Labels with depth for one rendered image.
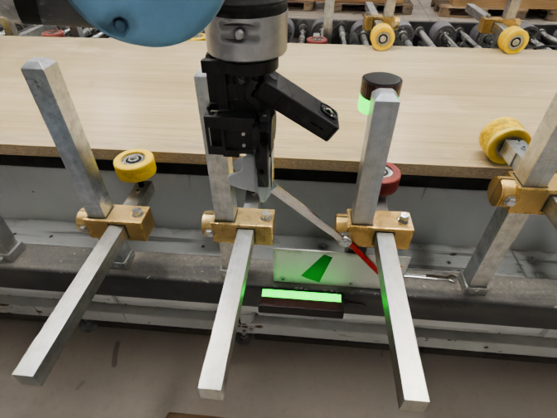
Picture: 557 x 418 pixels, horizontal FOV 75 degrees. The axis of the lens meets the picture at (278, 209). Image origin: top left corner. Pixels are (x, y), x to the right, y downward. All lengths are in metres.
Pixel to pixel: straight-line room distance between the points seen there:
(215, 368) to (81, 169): 0.40
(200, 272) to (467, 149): 0.63
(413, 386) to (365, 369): 0.98
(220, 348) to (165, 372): 0.98
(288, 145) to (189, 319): 0.82
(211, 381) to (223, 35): 0.40
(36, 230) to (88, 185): 0.49
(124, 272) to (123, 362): 0.76
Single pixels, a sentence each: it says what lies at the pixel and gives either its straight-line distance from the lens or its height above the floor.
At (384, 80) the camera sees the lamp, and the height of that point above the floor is 1.11.
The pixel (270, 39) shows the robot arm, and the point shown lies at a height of 1.20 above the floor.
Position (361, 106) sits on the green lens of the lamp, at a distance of 0.59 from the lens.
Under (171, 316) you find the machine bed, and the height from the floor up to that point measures 0.17.
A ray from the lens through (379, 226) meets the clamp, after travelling 0.66.
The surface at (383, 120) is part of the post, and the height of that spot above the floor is 1.07.
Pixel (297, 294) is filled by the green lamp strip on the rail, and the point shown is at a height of 0.70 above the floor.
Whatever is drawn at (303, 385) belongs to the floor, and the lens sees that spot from 1.43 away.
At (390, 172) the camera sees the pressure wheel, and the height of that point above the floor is 0.90.
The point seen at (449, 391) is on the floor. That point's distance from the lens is 1.54.
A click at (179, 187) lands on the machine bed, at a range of 0.94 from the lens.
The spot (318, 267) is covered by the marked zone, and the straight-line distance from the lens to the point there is 0.73.
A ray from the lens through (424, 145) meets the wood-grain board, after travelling 0.86.
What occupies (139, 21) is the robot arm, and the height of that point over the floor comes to 1.26.
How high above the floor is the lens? 1.31
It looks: 40 degrees down
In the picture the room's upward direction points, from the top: straight up
